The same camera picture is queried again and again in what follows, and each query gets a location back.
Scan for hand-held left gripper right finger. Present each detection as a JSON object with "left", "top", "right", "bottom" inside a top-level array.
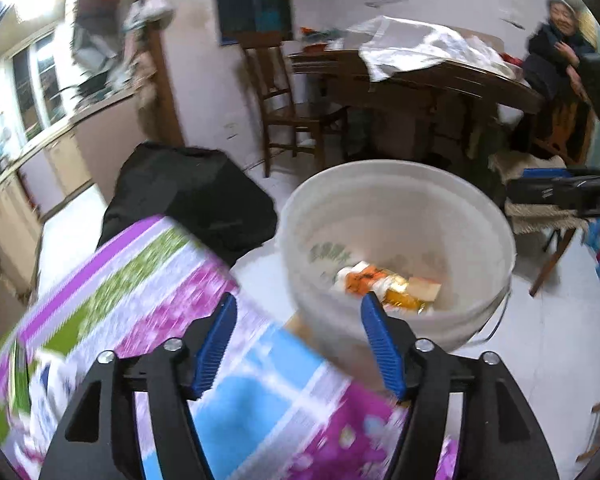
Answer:
[{"left": 360, "top": 292, "right": 561, "bottom": 480}]

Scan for steel range hood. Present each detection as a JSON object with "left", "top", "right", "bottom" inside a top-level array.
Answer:
[{"left": 72, "top": 7, "right": 126, "bottom": 73}]

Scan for white plastic sheet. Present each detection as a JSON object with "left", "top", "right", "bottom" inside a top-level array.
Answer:
[{"left": 347, "top": 15, "right": 511, "bottom": 83}]

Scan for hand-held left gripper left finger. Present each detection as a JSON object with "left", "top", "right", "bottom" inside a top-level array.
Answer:
[{"left": 39, "top": 292, "right": 238, "bottom": 480}]

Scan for dark window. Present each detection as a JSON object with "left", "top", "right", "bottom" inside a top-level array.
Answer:
[{"left": 212, "top": 0, "right": 293, "bottom": 46}]

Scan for yellow snack packet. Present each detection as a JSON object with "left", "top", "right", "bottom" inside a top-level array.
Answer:
[{"left": 382, "top": 280, "right": 428, "bottom": 316}]

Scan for black bag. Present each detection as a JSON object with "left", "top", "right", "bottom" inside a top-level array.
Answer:
[{"left": 97, "top": 142, "right": 279, "bottom": 266}]

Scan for orange white wrapper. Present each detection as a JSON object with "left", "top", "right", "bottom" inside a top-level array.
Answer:
[{"left": 336, "top": 261, "right": 411, "bottom": 297}]

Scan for white plastic bucket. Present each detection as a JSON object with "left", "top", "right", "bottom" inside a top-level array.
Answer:
[{"left": 277, "top": 159, "right": 518, "bottom": 356}]

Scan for black wok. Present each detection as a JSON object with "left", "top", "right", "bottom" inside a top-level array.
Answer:
[{"left": 55, "top": 72, "right": 111, "bottom": 103}]

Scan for small red item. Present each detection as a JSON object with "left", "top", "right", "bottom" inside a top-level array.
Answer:
[{"left": 300, "top": 27, "right": 331, "bottom": 51}]

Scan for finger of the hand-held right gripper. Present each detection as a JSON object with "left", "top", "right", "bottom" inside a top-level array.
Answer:
[{"left": 507, "top": 167, "right": 600, "bottom": 221}]

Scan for white blue carton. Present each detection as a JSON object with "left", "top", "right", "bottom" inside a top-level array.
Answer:
[{"left": 30, "top": 355, "right": 83, "bottom": 426}]

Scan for dark wooden dining table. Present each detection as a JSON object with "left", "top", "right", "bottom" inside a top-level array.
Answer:
[{"left": 287, "top": 27, "right": 546, "bottom": 161}]

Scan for blue plastic object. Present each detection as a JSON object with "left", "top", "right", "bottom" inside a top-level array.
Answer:
[{"left": 587, "top": 230, "right": 600, "bottom": 281}]

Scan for dark wooden chair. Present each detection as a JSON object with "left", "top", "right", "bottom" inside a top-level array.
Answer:
[{"left": 240, "top": 32, "right": 348, "bottom": 178}]

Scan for green paper box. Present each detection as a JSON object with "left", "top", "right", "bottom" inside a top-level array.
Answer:
[{"left": 2, "top": 340, "right": 33, "bottom": 413}]

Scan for floral purple tablecloth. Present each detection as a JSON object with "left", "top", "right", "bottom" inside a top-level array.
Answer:
[{"left": 0, "top": 214, "right": 461, "bottom": 480}]

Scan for light wooden chair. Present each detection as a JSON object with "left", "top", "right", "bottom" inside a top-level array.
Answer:
[{"left": 532, "top": 97, "right": 596, "bottom": 166}]

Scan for beige kitchen base cabinets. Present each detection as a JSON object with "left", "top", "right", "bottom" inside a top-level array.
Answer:
[{"left": 0, "top": 95, "right": 146, "bottom": 286}]

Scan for hanging white plastic bag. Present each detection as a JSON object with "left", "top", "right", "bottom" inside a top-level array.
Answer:
[{"left": 122, "top": 0, "right": 173, "bottom": 31}]

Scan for low wooden stool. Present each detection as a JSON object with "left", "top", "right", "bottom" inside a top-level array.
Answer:
[{"left": 282, "top": 310, "right": 311, "bottom": 333}]

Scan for barred kitchen window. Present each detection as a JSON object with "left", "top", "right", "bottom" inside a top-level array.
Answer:
[{"left": 10, "top": 32, "right": 68, "bottom": 133}]

